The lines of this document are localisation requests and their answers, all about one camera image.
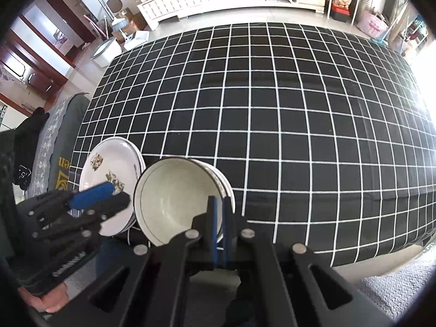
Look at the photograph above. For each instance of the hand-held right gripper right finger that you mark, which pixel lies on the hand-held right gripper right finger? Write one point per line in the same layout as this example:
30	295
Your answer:
235	224

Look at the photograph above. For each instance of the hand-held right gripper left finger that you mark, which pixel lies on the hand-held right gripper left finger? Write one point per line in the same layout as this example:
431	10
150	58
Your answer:
213	235

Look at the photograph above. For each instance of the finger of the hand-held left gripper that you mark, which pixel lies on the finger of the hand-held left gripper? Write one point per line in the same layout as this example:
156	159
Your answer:
92	194
115	202

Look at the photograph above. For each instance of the white plate with green flowers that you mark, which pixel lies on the white plate with green flowers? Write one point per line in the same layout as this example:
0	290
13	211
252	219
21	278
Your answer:
102	177

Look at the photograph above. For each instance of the plain white bowl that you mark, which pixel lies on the plain white bowl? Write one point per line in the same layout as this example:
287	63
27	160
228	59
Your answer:
225	185

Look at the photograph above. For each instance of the white plate with pink flowers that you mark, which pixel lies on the white plate with pink flowers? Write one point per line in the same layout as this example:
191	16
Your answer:
142	165

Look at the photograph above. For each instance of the dark-rimmed white bowl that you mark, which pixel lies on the dark-rimmed white bowl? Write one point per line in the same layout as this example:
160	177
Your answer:
170	197

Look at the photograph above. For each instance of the person's left hand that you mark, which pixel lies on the person's left hand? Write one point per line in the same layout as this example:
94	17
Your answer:
47	301

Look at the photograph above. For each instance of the grey chair cover gold crown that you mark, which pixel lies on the grey chair cover gold crown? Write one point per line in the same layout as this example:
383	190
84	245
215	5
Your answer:
58	133

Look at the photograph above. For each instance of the black jacket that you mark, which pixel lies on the black jacket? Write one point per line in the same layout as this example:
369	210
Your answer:
27	143

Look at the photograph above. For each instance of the black checkered tablecloth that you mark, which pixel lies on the black checkered tablecloth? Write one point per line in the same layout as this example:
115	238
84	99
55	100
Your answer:
272	109

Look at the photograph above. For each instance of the brown wooden doorway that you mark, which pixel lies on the brown wooden doorway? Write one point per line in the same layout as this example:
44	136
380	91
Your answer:
34	75

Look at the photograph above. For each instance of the white plastic tub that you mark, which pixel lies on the white plastic tub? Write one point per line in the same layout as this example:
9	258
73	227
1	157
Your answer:
105	54

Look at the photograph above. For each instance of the white dustpan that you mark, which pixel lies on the white dustpan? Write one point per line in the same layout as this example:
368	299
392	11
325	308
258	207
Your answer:
136	39

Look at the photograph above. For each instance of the grey textured cushion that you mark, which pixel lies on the grey textured cushion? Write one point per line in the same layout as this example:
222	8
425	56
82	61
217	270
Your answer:
395	289

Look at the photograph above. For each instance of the red box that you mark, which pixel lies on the red box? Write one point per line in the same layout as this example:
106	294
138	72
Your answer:
340	12

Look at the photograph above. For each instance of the pink bag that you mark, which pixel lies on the pink bag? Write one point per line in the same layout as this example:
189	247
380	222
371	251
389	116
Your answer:
373	24

